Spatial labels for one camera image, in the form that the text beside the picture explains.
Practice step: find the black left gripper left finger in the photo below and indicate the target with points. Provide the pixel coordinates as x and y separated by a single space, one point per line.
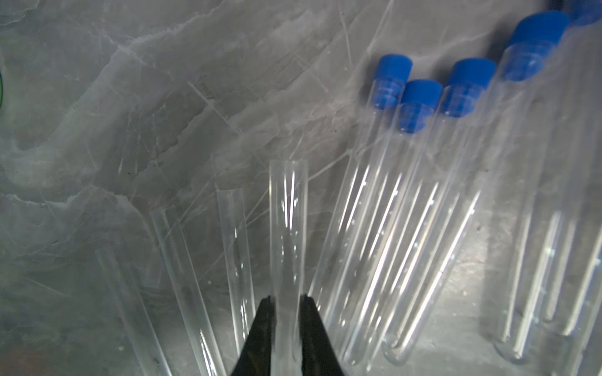
255 357

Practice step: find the capped test tube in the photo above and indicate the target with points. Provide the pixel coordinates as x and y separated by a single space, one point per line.
373 119
396 156
125 291
580 306
233 226
547 171
288 187
508 98
459 106

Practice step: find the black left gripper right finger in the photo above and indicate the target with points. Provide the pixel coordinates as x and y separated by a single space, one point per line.
318 356

